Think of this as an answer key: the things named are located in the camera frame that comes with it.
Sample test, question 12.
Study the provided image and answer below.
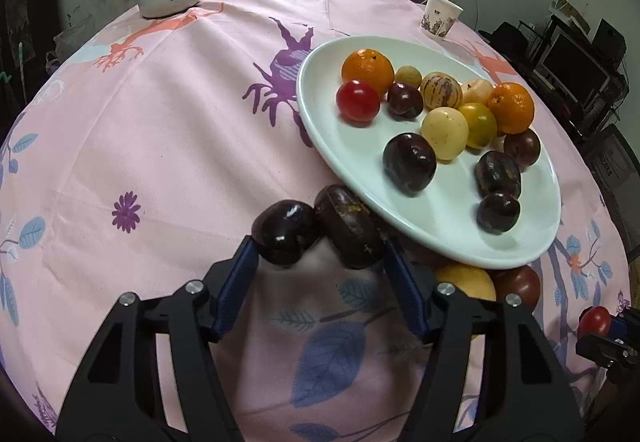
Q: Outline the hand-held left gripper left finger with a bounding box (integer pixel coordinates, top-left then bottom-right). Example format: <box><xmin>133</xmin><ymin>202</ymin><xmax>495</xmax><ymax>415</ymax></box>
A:
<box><xmin>55</xmin><ymin>234</ymin><xmax>261</xmax><ymax>442</ymax></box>

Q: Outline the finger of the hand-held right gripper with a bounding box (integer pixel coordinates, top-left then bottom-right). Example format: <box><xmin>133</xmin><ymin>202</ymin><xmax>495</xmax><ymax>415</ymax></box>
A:
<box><xmin>575</xmin><ymin>334</ymin><xmax>632</xmax><ymax>370</ymax></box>
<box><xmin>607</xmin><ymin>306</ymin><xmax>636</xmax><ymax>348</ymax></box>

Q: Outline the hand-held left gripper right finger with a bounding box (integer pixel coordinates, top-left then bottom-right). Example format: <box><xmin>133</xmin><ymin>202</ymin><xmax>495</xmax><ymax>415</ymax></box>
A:
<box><xmin>382</xmin><ymin>237</ymin><xmax>586</xmax><ymax>442</ymax></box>

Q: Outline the white oval plate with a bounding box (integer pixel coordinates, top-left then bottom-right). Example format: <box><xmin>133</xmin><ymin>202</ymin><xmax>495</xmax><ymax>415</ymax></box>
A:
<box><xmin>296</xmin><ymin>36</ymin><xmax>562</xmax><ymax>270</ymax></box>

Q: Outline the large dark purple plum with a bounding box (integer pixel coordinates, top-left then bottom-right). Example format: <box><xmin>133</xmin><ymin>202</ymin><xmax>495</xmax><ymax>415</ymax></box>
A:
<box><xmin>383</xmin><ymin>132</ymin><xmax>438</xmax><ymax>195</ymax></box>

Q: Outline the pale yellow round fruit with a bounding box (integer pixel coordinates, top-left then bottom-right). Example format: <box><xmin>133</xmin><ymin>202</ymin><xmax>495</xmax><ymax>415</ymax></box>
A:
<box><xmin>421</xmin><ymin>107</ymin><xmax>470</xmax><ymax>161</ymax></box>

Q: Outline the pale yellow oblong fruit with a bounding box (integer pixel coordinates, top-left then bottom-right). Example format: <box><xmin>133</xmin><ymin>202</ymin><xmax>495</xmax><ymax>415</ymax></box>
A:
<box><xmin>461</xmin><ymin>79</ymin><xmax>496</xmax><ymax>105</ymax></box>

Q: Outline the large smooth orange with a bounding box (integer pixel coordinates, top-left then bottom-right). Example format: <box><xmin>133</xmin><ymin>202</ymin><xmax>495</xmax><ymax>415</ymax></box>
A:
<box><xmin>487</xmin><ymin>82</ymin><xmax>536</xmax><ymax>135</ymax></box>

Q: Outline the spotted yellow mango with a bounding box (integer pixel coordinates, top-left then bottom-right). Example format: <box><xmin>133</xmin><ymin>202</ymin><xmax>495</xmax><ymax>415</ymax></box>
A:
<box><xmin>435</xmin><ymin>264</ymin><xmax>497</xmax><ymax>303</ymax></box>

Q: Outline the dark red tomato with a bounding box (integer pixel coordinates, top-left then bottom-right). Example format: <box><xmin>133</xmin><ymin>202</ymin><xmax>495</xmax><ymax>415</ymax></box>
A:
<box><xmin>492</xmin><ymin>266</ymin><xmax>542</xmax><ymax>310</ymax></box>

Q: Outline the pink printed tablecloth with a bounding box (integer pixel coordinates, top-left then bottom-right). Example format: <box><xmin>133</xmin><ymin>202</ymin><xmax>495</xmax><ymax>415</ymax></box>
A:
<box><xmin>0</xmin><ymin>0</ymin><xmax>632</xmax><ymax>442</ymax></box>

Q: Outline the yellow-orange tomato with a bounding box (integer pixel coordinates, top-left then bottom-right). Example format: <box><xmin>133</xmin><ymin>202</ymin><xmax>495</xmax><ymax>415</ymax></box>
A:
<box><xmin>457</xmin><ymin>102</ymin><xmax>498</xmax><ymax>149</ymax></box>

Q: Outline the purple striped pepino melon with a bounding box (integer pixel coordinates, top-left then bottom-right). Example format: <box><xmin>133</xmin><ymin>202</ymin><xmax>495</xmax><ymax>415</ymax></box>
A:
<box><xmin>420</xmin><ymin>72</ymin><xmax>463</xmax><ymax>112</ymax></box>

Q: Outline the small yellow-green round fruit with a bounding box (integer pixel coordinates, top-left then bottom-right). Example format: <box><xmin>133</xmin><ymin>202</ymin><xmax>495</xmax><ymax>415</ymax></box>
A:
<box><xmin>395</xmin><ymin>65</ymin><xmax>422</xmax><ymax>88</ymax></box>

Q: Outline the tangerine with green stem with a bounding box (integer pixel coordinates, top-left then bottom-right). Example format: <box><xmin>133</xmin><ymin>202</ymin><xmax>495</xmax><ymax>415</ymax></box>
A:
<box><xmin>341</xmin><ymin>49</ymin><xmax>395</xmax><ymax>95</ymax></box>

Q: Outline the computer monitor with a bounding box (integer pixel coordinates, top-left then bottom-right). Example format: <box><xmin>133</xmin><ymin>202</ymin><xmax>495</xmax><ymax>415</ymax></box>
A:
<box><xmin>532</xmin><ymin>29</ymin><xmax>613</xmax><ymax>105</ymax></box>

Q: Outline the floral paper cup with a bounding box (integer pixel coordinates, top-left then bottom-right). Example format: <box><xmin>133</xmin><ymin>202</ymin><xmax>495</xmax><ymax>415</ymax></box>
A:
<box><xmin>420</xmin><ymin>0</ymin><xmax>464</xmax><ymax>39</ymax></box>

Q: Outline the black speaker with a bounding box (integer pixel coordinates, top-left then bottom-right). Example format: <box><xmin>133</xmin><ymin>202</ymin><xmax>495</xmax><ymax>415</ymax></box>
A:
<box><xmin>592</xmin><ymin>18</ymin><xmax>627</xmax><ymax>63</ymax></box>

